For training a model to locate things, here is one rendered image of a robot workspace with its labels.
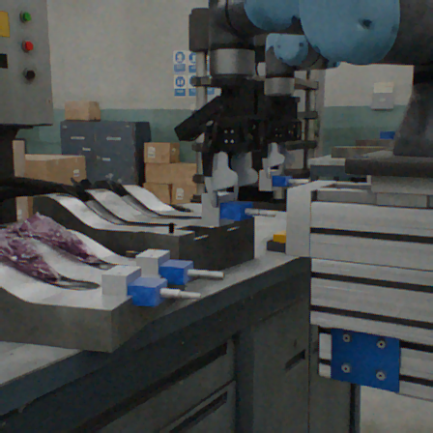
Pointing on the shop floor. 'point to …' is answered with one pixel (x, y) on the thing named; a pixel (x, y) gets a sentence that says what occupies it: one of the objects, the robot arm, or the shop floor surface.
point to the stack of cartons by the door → (168, 173)
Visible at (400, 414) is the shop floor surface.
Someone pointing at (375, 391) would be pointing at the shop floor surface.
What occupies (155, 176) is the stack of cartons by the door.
